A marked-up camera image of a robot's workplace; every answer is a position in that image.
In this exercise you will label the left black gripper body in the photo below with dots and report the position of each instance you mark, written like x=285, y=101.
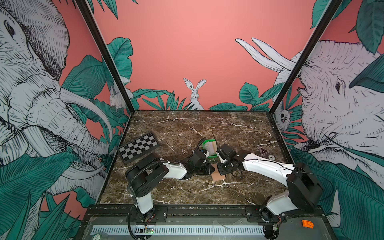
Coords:
x=205, y=170

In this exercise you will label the black mounting rail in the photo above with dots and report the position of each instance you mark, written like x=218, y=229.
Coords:
x=163, y=212

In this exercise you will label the green plastic card tray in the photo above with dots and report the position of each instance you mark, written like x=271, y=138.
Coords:
x=212, y=159

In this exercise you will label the left black frame post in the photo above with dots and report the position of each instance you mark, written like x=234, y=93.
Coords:
x=97, y=36

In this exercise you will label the tan leather card holder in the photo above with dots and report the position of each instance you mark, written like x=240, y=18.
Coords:
x=216, y=175

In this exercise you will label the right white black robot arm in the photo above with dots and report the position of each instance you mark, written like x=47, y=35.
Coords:
x=304, y=189

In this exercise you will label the white slotted cable duct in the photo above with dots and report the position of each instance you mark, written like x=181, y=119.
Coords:
x=176, y=230

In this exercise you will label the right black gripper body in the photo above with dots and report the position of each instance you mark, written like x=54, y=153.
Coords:
x=225, y=168

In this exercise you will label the triangle marker sticker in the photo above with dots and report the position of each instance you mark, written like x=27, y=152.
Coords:
x=263, y=151

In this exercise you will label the right black frame post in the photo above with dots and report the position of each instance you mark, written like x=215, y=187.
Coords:
x=323, y=23

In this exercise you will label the black frame post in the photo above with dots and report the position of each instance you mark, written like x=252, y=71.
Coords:
x=323, y=23
x=97, y=36

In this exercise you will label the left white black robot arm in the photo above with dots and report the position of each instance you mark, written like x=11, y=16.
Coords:
x=150, y=171

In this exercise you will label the black white checkerboard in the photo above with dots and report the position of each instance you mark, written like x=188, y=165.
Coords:
x=138, y=147

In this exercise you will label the orange connector block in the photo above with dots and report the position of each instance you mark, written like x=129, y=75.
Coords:
x=307, y=224

